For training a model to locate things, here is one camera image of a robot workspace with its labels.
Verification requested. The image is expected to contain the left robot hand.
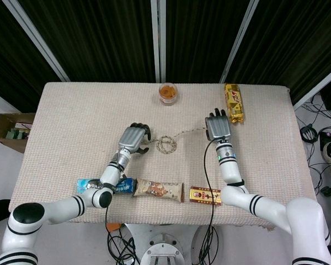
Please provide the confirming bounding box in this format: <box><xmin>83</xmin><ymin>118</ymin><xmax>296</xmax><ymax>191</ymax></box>
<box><xmin>118</xmin><ymin>123</ymin><xmax>152</xmax><ymax>154</ymax></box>

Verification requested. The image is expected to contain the beige brown snack packet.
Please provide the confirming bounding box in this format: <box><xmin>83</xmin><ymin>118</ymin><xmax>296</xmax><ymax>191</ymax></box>
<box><xmin>132</xmin><ymin>178</ymin><xmax>185</xmax><ymax>203</ymax></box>

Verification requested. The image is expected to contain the gold yellow snack packet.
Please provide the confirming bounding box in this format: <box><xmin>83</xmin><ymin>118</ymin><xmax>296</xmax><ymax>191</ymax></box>
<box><xmin>223</xmin><ymin>83</ymin><xmax>245</xmax><ymax>125</ymax></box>

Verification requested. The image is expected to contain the clear cup of orange snacks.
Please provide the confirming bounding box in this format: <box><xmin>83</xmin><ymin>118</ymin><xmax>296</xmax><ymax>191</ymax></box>
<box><xmin>158</xmin><ymin>83</ymin><xmax>180</xmax><ymax>105</ymax></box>

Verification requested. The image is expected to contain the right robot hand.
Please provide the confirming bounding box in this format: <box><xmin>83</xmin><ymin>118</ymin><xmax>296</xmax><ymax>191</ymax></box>
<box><xmin>205</xmin><ymin>108</ymin><xmax>232</xmax><ymax>141</ymax></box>

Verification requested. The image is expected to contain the blue cookie package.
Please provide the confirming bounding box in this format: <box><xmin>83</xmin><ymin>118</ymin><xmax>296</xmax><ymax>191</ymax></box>
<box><xmin>76</xmin><ymin>177</ymin><xmax>136</xmax><ymax>195</ymax></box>

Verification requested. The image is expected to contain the beige woven tablecloth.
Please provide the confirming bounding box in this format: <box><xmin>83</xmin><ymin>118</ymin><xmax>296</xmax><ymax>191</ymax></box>
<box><xmin>8</xmin><ymin>81</ymin><xmax>321</xmax><ymax>230</ymax></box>

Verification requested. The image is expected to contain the red gold snack box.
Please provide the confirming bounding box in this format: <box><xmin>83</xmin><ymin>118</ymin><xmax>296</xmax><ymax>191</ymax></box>
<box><xmin>189</xmin><ymin>186</ymin><xmax>223</xmax><ymax>206</ymax></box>

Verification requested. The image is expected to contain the black right hand cable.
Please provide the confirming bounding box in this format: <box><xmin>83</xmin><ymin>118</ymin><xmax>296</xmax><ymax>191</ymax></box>
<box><xmin>198</xmin><ymin>137</ymin><xmax>224</xmax><ymax>260</ymax></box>

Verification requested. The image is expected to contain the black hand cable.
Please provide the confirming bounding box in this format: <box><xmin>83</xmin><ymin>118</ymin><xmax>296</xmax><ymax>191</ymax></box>
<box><xmin>198</xmin><ymin>137</ymin><xmax>224</xmax><ymax>260</ymax></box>
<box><xmin>104</xmin><ymin>154</ymin><xmax>133</xmax><ymax>265</ymax></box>

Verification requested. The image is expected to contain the black left hand cable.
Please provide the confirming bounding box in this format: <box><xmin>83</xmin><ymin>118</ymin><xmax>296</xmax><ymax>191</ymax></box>
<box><xmin>104</xmin><ymin>154</ymin><xmax>133</xmax><ymax>265</ymax></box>

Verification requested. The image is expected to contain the brown cardboard box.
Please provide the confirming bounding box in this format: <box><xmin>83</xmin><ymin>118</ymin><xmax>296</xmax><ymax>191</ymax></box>
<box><xmin>0</xmin><ymin>112</ymin><xmax>36</xmax><ymax>154</ymax></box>

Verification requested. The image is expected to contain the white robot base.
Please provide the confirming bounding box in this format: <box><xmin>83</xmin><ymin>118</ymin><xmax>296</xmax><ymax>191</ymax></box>
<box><xmin>124</xmin><ymin>222</ymin><xmax>221</xmax><ymax>265</ymax></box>

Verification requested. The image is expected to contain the braided beige rope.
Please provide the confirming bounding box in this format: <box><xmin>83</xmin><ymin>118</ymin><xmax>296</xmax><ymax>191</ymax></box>
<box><xmin>142</xmin><ymin>127</ymin><xmax>207</xmax><ymax>155</ymax></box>

